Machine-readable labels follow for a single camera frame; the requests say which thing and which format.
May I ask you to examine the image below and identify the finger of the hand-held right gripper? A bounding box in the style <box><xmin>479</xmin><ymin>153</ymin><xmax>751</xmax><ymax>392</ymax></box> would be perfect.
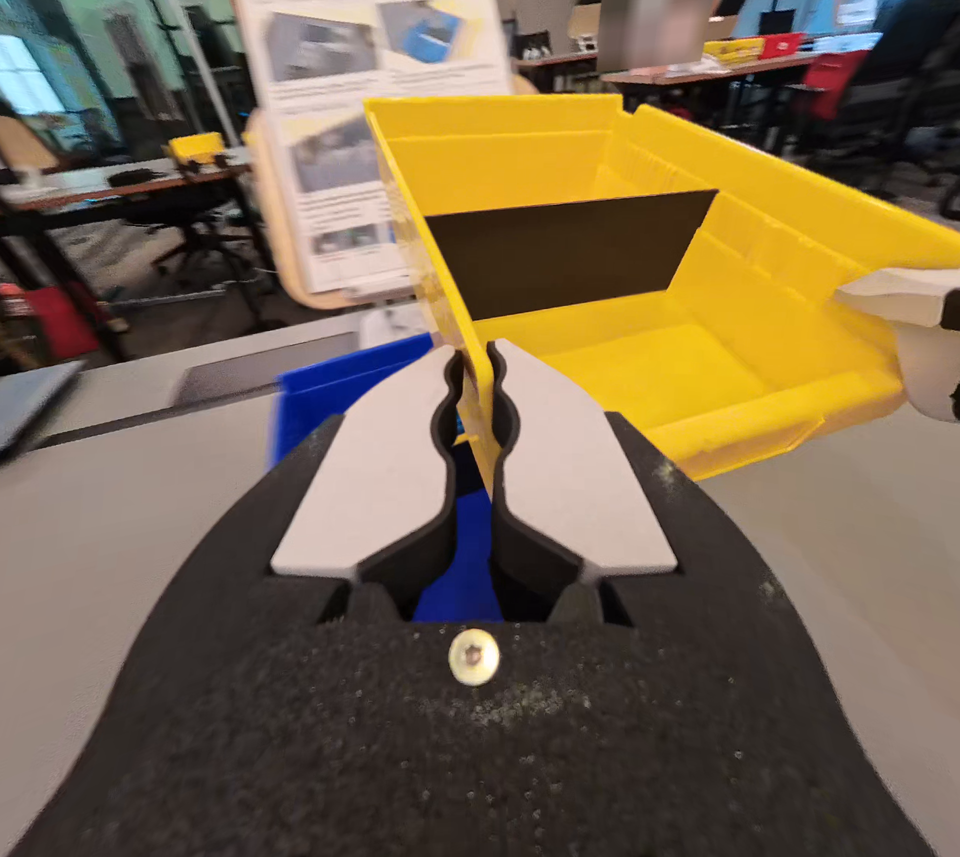
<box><xmin>894</xmin><ymin>326</ymin><xmax>960</xmax><ymax>425</ymax></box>
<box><xmin>834</xmin><ymin>266</ymin><xmax>960</xmax><ymax>331</ymax></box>

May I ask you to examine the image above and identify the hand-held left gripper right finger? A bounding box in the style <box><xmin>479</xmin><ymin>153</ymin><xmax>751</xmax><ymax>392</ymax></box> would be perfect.
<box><xmin>486</xmin><ymin>338</ymin><xmax>679</xmax><ymax>624</ymax></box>

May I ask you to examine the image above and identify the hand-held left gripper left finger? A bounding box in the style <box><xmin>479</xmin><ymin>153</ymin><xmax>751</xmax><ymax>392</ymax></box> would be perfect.
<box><xmin>270</xmin><ymin>344</ymin><xmax>465</xmax><ymax>623</ymax></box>

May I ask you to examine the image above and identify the blue plastic bin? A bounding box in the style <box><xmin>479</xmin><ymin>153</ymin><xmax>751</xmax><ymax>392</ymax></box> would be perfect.
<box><xmin>272</xmin><ymin>332</ymin><xmax>511</xmax><ymax>624</ymax></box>

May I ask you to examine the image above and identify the yellow plastic bin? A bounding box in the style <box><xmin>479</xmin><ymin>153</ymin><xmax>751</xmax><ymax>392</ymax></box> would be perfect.
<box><xmin>363</xmin><ymin>93</ymin><xmax>960</xmax><ymax>492</ymax></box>

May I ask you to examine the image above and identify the black office chair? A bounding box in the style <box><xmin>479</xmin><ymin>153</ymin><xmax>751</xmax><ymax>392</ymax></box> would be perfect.
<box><xmin>847</xmin><ymin>0</ymin><xmax>960</xmax><ymax>213</ymax></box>

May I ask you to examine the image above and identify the red chair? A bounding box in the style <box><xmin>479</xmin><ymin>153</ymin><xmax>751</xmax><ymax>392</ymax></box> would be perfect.
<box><xmin>798</xmin><ymin>49</ymin><xmax>871</xmax><ymax>123</ymax></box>

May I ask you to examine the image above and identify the black bin divider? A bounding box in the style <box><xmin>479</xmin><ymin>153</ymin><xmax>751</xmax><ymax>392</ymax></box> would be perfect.
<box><xmin>423</xmin><ymin>189</ymin><xmax>720</xmax><ymax>322</ymax></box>

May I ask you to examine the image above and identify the instruction sheet on clipboard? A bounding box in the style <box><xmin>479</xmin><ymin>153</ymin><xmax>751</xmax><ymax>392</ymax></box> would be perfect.
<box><xmin>196</xmin><ymin>0</ymin><xmax>541</xmax><ymax>311</ymax></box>

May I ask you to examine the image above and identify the wooden work table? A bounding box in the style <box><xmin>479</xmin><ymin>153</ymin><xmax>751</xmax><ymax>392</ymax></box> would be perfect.
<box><xmin>0</xmin><ymin>148</ymin><xmax>256</xmax><ymax>363</ymax></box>
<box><xmin>600</xmin><ymin>50</ymin><xmax>826</xmax><ymax>123</ymax></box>

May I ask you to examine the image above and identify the red bag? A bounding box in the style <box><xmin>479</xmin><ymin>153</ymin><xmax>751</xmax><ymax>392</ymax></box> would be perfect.
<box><xmin>0</xmin><ymin>283</ymin><xmax>100</xmax><ymax>357</ymax></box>

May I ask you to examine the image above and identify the small yellow bin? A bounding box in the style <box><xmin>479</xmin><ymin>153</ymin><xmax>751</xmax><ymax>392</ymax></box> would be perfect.
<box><xmin>167</xmin><ymin>131</ymin><xmax>226</xmax><ymax>167</ymax></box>

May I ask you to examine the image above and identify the printed instruction sheet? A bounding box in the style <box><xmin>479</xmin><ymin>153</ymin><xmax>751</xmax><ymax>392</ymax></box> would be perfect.
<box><xmin>221</xmin><ymin>0</ymin><xmax>515</xmax><ymax>296</ymax></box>

